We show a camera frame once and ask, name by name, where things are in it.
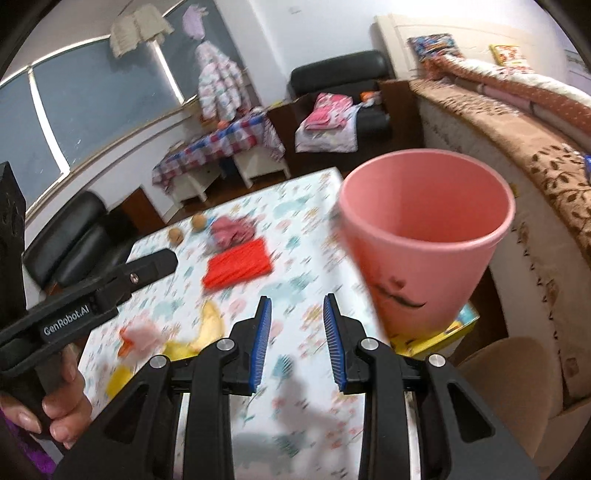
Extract pink puffer jacket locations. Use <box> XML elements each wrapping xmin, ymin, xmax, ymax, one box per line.
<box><xmin>196</xmin><ymin>41</ymin><xmax>252</xmax><ymax>121</ymax></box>

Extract maroon foil snack wrapper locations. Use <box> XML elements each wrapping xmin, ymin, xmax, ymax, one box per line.
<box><xmin>210</xmin><ymin>215</ymin><xmax>257</xmax><ymax>247</ymax></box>

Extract black leather armchair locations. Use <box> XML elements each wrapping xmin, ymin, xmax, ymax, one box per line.
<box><xmin>21</xmin><ymin>190</ymin><xmax>139</xmax><ymax>296</ymax></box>
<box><xmin>268</xmin><ymin>50</ymin><xmax>421</xmax><ymax>178</ymax></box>

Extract orange floral quilt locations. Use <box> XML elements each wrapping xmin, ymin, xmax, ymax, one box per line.
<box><xmin>420</xmin><ymin>51</ymin><xmax>591</xmax><ymax>148</ymax></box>

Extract large yellow wrapper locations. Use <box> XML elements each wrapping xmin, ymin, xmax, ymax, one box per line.
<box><xmin>164</xmin><ymin>300</ymin><xmax>225</xmax><ymax>361</ymax></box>

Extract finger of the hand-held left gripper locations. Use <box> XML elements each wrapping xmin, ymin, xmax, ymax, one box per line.
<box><xmin>90</xmin><ymin>248</ymin><xmax>179</xmax><ymax>308</ymax></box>

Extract red foam fruit net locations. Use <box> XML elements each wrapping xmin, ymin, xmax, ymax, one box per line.
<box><xmin>202</xmin><ymin>236</ymin><xmax>273</xmax><ymax>291</ymax></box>

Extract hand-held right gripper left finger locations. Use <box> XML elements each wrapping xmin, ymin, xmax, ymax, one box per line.
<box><xmin>54</xmin><ymin>295</ymin><xmax>274</xmax><ymax>480</ymax></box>

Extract bed with floral bedding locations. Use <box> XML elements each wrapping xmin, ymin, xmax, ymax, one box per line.
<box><xmin>416</xmin><ymin>97</ymin><xmax>591</xmax><ymax>407</ymax></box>

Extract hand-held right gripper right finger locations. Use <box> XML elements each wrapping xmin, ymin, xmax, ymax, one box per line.
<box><xmin>323</xmin><ymin>293</ymin><xmax>541</xmax><ymax>480</ymax></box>

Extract blue-grey window blind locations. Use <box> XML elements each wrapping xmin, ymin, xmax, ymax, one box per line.
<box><xmin>0</xmin><ymin>74</ymin><xmax>63</xmax><ymax>217</ymax></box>
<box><xmin>32</xmin><ymin>41</ymin><xmax>185</xmax><ymax>174</ymax></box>
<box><xmin>164</xmin><ymin>0</ymin><xmax>250</xmax><ymax>100</ymax></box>

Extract yellow floral pillow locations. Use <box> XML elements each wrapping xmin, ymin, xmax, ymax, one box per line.
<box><xmin>489</xmin><ymin>44</ymin><xmax>529</xmax><ymax>70</ymax></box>

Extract pink hat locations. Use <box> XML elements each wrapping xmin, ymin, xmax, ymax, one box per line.
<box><xmin>181</xmin><ymin>2</ymin><xmax>211</xmax><ymax>43</ymax></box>

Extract pink plastic bucket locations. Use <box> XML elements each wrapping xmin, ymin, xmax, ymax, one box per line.
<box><xmin>337</xmin><ymin>148</ymin><xmax>517</xmax><ymax>340</ymax></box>

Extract person's left hand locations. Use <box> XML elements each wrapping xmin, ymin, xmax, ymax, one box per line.
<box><xmin>0</xmin><ymin>346</ymin><xmax>93</xmax><ymax>455</ymax></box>

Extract floral bear print tablecloth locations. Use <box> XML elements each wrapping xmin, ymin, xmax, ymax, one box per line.
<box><xmin>76</xmin><ymin>167</ymin><xmax>398</xmax><ymax>480</ymax></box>

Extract brown leaf pattern blanket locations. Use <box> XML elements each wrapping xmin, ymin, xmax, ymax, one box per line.
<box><xmin>409</xmin><ymin>78</ymin><xmax>591</xmax><ymax>264</ymax></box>

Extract white desk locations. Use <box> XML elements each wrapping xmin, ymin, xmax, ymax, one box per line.
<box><xmin>168</xmin><ymin>148</ymin><xmax>291</xmax><ymax>206</ymax></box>

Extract colourful book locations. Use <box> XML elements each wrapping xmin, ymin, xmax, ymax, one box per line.
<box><xmin>390</xmin><ymin>302</ymin><xmax>481</xmax><ymax>358</ymax></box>

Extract orange peel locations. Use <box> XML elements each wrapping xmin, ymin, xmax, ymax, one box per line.
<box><xmin>117</xmin><ymin>328</ymin><xmax>137</xmax><ymax>358</ymax></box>

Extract colourful cartoon pillow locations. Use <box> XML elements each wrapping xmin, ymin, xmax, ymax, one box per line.
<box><xmin>406</xmin><ymin>33</ymin><xmax>465</xmax><ymax>63</ymax></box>

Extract tan fabric stool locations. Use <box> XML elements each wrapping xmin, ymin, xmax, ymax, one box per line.
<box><xmin>455</xmin><ymin>336</ymin><xmax>568</xmax><ymax>480</ymax></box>

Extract dark wooden side cabinet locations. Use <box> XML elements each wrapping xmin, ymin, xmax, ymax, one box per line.
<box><xmin>124</xmin><ymin>187</ymin><xmax>164</xmax><ymax>232</ymax></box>

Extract plaid tablecloth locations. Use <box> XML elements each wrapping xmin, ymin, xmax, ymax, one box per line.
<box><xmin>152</xmin><ymin>111</ymin><xmax>286</xmax><ymax>190</ymax></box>

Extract beige hanging jacket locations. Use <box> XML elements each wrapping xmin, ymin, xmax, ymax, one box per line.
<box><xmin>108</xmin><ymin>4</ymin><xmax>175</xmax><ymax>58</ymax></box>

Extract cream bed headboard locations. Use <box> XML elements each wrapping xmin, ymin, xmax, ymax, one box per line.
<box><xmin>373</xmin><ymin>13</ymin><xmax>573</xmax><ymax>81</ymax></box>

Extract pink folded clothes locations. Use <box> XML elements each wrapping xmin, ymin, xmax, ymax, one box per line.
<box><xmin>302</xmin><ymin>92</ymin><xmax>354</xmax><ymax>131</ymax></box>

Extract clear plastic wrapper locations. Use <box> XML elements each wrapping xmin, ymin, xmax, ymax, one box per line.
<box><xmin>121</xmin><ymin>320</ymin><xmax>160</xmax><ymax>356</ymax></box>

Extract white printed cloth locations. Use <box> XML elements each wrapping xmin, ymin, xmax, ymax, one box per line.
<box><xmin>294</xmin><ymin>104</ymin><xmax>370</xmax><ymax>154</ymax></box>

